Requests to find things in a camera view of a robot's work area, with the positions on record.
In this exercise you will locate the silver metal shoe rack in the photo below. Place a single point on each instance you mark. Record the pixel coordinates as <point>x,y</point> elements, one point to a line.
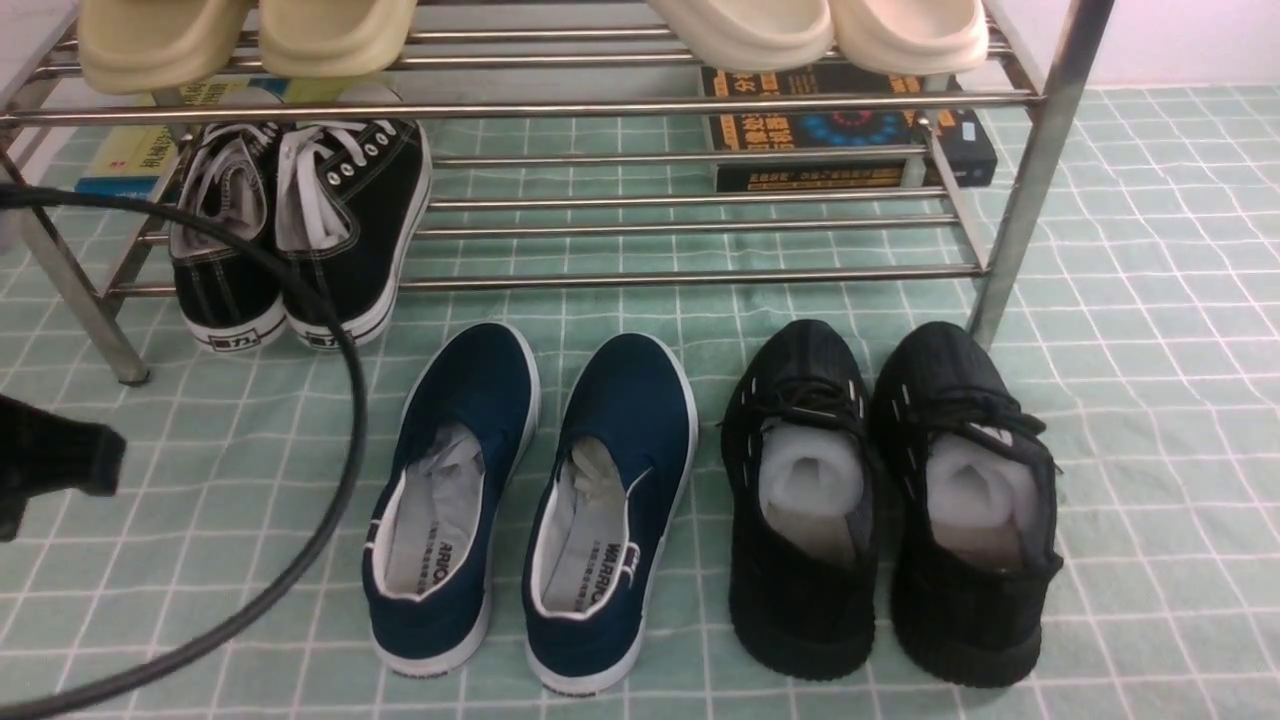
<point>926,176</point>

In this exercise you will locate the yellow slipper left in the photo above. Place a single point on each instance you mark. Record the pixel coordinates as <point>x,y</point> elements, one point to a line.
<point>136,47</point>

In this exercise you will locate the navy slip-on shoe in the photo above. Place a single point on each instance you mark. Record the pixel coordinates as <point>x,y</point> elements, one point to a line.
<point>427,558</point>
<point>623,461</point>

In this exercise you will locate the yellow slipper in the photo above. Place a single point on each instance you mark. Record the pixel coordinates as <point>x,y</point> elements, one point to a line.
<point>332,39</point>
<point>136,47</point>

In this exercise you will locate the black knit sneaker left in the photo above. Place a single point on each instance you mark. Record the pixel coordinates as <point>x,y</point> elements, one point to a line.
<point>803,477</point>

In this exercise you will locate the cream slipper right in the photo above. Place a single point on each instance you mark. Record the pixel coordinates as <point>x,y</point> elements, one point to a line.
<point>912,38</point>

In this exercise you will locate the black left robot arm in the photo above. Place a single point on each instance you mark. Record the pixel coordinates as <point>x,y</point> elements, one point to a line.
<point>43,453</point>

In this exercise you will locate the cream slipper left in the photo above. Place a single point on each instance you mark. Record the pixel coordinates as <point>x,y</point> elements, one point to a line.
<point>751,36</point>

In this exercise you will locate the yellow and blue book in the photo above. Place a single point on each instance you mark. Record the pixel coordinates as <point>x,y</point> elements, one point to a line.
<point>131,160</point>

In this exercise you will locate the cream slipper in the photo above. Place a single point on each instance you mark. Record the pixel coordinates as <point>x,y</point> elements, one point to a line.
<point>751,36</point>
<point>912,38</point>

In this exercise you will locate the black lace-up canvas shoe right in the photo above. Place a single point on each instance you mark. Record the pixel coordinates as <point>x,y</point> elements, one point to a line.
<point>350,195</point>

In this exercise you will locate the black knit sneaker right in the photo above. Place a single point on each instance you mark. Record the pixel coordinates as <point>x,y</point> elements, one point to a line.
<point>978,489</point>

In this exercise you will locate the yellow slipper right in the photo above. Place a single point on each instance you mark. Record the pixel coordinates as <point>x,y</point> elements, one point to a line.
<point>332,39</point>

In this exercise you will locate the black knit sneaker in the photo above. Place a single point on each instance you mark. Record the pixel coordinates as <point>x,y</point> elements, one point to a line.
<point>803,477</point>
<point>978,489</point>

